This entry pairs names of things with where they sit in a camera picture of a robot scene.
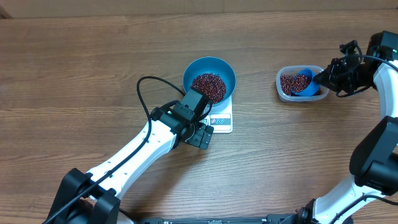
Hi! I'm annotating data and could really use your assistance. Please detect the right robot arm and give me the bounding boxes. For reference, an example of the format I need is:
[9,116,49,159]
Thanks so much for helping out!
[281,30,397,223]

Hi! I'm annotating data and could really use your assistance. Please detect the white digital kitchen scale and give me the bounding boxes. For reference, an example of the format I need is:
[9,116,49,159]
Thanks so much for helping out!
[201,96,233,134]

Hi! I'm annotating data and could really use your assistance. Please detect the clear plastic food container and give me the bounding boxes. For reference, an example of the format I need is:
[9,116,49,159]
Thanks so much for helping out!
[276,65,329,102]

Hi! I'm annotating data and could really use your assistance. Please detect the red adzuki beans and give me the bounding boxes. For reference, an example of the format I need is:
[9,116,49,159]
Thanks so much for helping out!
[190,73,226,103]

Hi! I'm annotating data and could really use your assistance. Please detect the blue metal bowl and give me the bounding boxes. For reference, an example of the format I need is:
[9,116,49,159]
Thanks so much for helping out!
[183,57,236,102]

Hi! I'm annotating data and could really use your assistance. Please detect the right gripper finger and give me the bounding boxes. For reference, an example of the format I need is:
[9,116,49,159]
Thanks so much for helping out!
[313,67,333,81]
[313,77,338,92]

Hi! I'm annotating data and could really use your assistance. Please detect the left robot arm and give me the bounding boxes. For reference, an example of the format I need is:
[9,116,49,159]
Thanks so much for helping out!
[46,98,213,223]

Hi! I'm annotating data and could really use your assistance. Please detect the blue plastic measuring scoop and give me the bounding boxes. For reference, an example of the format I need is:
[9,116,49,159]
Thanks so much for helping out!
[291,68,320,96]

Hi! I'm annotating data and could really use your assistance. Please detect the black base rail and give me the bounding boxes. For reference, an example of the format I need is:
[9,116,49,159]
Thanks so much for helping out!
[136,214,299,224]

